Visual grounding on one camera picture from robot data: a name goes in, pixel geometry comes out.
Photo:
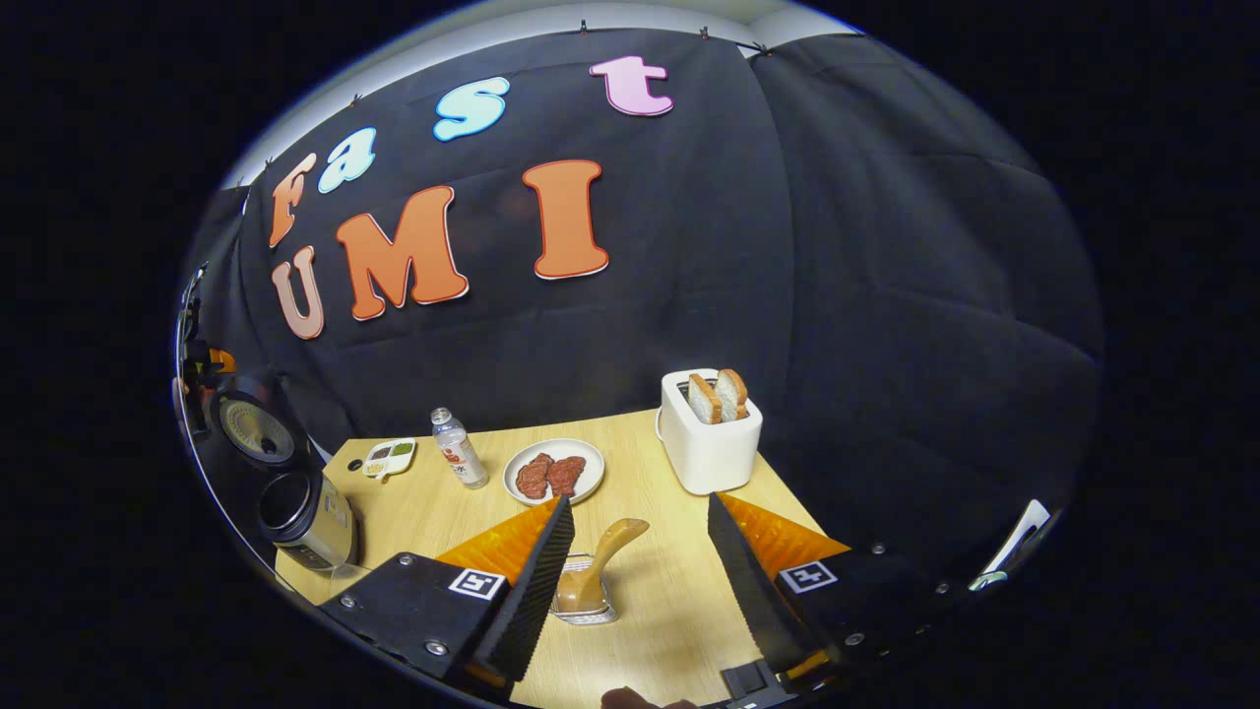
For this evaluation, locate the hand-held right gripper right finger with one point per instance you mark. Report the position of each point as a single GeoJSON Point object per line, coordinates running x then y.
{"type": "Point", "coordinates": [758, 601]}

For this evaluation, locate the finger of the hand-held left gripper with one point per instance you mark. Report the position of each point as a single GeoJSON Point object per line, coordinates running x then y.
{"type": "Point", "coordinates": [222, 360]}

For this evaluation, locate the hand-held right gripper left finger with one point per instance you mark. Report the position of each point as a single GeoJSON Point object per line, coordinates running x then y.
{"type": "Point", "coordinates": [532, 601]}

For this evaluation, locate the wooden spoon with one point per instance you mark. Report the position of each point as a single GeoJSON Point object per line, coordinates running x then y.
{"type": "Point", "coordinates": [600, 561]}

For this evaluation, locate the black rice cooker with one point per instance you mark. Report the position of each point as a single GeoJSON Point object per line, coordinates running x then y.
{"type": "Point", "coordinates": [315, 522]}

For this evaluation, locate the red meat piece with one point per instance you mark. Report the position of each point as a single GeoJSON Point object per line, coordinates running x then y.
{"type": "Point", "coordinates": [535, 476]}
{"type": "Point", "coordinates": [567, 475]}

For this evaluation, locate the white round plate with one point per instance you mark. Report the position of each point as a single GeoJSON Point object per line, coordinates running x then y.
{"type": "Point", "coordinates": [591, 463]}

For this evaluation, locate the white toaster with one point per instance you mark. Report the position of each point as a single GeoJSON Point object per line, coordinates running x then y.
{"type": "Point", "coordinates": [709, 453]}

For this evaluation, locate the clear drink bottle red label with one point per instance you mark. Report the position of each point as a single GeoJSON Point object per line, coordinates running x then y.
{"type": "Point", "coordinates": [461, 453]}

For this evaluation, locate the white divided condiment dish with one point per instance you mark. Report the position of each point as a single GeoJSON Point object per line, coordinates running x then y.
{"type": "Point", "coordinates": [389, 458]}

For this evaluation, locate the toast bread slice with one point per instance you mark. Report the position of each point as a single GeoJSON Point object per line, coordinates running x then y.
{"type": "Point", "coordinates": [704, 399]}
{"type": "Point", "coordinates": [734, 392]}

